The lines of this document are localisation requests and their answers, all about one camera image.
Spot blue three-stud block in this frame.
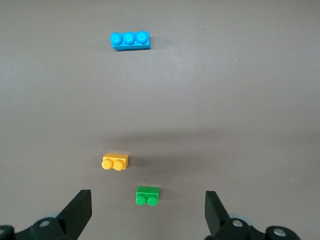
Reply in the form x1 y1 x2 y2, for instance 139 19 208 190
110 30 152 52

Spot yellow two-stud block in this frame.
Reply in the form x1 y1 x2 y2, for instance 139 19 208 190
100 152 130 172

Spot green two-stud block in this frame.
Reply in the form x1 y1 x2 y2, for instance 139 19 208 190
135 185 160 207

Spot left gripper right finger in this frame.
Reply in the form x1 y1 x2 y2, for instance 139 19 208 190
204 190 300 240

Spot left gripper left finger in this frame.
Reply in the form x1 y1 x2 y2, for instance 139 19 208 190
0 189 92 240

